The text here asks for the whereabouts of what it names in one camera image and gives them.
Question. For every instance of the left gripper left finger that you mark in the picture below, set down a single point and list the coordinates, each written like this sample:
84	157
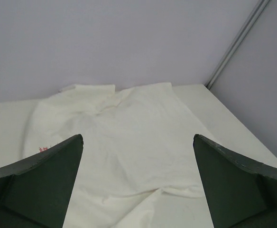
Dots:
35	191

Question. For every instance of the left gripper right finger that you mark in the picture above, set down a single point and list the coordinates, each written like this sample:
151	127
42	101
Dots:
240	192

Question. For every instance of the white red-print t-shirt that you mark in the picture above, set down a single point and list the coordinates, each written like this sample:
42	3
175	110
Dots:
138	144

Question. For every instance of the right aluminium frame post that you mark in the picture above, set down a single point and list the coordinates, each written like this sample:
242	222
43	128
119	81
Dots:
237	41

